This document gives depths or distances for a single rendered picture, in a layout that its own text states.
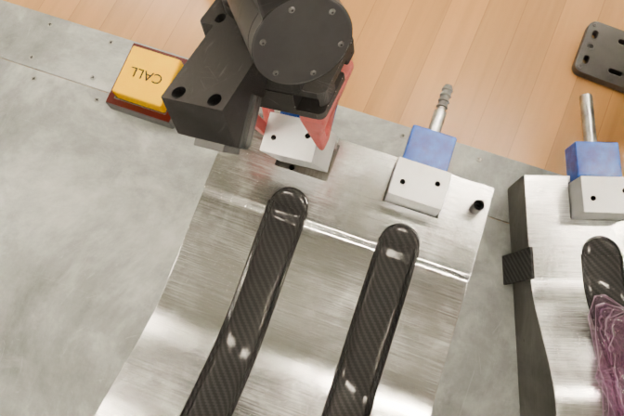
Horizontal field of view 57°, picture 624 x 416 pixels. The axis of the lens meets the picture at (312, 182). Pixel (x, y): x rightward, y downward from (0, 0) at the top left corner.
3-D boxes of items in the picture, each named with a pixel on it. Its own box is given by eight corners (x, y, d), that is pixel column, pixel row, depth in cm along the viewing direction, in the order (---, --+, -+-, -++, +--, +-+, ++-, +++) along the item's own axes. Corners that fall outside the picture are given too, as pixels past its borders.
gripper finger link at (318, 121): (333, 180, 48) (320, 101, 40) (257, 162, 50) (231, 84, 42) (360, 122, 51) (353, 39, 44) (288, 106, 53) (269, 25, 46)
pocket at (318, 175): (292, 136, 59) (291, 123, 56) (341, 151, 59) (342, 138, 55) (278, 175, 58) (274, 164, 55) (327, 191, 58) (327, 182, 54)
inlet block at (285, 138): (315, 32, 56) (298, 9, 51) (363, 40, 55) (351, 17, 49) (279, 161, 55) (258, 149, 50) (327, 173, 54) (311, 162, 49)
